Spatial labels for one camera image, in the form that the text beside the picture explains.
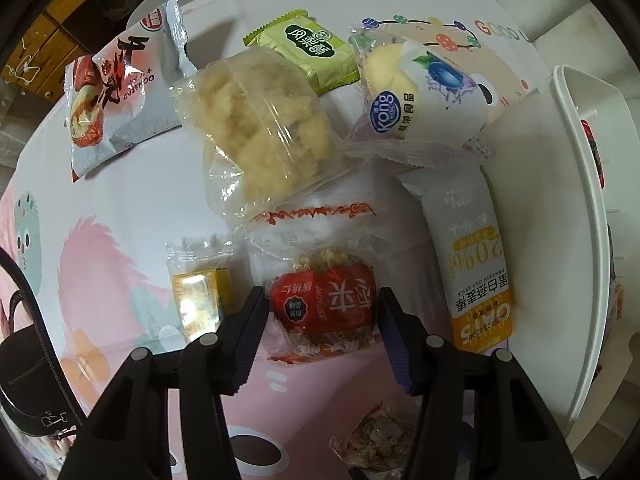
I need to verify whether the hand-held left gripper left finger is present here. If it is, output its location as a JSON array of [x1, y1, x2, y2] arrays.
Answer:
[[57, 286, 271, 480]]

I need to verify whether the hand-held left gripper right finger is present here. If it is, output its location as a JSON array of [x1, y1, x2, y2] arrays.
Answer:
[[377, 287, 581, 480]]

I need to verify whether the small yellow snack packet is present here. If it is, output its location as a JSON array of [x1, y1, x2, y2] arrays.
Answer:
[[167, 235, 236, 346]]

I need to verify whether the red walnut crisp packet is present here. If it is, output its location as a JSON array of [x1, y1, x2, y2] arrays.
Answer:
[[245, 200, 391, 366]]

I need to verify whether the clear brown snack packet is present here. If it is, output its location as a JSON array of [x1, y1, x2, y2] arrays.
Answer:
[[329, 400, 417, 472]]

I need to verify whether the white yellow oat bar packet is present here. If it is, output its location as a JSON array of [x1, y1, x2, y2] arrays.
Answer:
[[400, 165, 516, 356]]

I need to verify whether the clear-wrapped rice crisp cake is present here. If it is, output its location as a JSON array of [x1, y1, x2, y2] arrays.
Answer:
[[170, 47, 347, 221]]

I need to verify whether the orange yellow snack packet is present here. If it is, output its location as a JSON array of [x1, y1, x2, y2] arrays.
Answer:
[[606, 280, 627, 322]]

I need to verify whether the white plastic basket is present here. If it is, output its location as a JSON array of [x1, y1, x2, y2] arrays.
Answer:
[[550, 64, 640, 428]]

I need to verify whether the blueberry bread packet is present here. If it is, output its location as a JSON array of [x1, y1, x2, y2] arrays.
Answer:
[[345, 17, 496, 168]]

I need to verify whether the red white cake packet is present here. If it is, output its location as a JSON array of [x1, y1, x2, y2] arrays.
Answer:
[[65, 0, 197, 182]]

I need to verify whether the red-edged dark date packet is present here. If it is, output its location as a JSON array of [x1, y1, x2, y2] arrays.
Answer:
[[580, 120, 609, 187]]

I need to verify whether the green pastry packet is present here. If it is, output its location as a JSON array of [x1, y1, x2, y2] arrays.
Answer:
[[244, 9, 361, 96]]

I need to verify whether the black handbag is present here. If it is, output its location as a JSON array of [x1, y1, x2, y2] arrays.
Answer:
[[0, 247, 83, 441]]

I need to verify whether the wooden desk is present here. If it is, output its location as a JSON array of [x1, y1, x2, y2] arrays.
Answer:
[[0, 0, 201, 98]]

